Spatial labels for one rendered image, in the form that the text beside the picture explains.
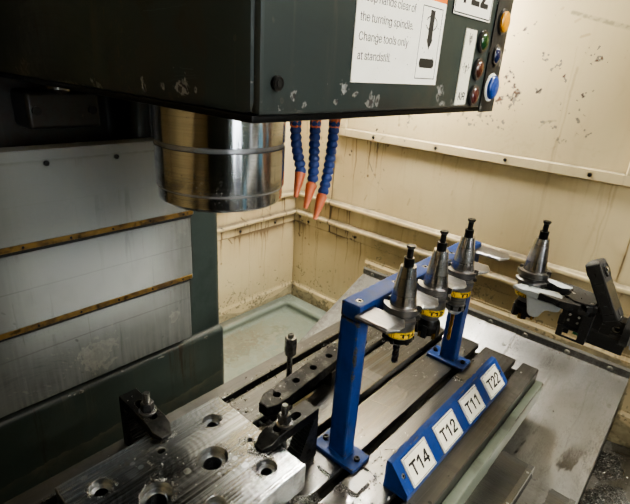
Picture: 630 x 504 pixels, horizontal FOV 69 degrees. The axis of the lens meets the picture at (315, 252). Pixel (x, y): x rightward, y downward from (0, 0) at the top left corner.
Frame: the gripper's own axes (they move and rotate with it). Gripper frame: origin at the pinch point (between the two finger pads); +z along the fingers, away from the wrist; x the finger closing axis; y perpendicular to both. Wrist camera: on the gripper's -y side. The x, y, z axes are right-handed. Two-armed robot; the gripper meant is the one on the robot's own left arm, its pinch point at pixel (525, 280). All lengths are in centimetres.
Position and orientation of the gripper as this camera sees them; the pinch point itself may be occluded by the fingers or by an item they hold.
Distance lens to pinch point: 104.6
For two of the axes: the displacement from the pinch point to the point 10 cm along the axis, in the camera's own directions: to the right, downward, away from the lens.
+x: 6.7, -2.2, 7.1
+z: -7.4, -3.1, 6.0
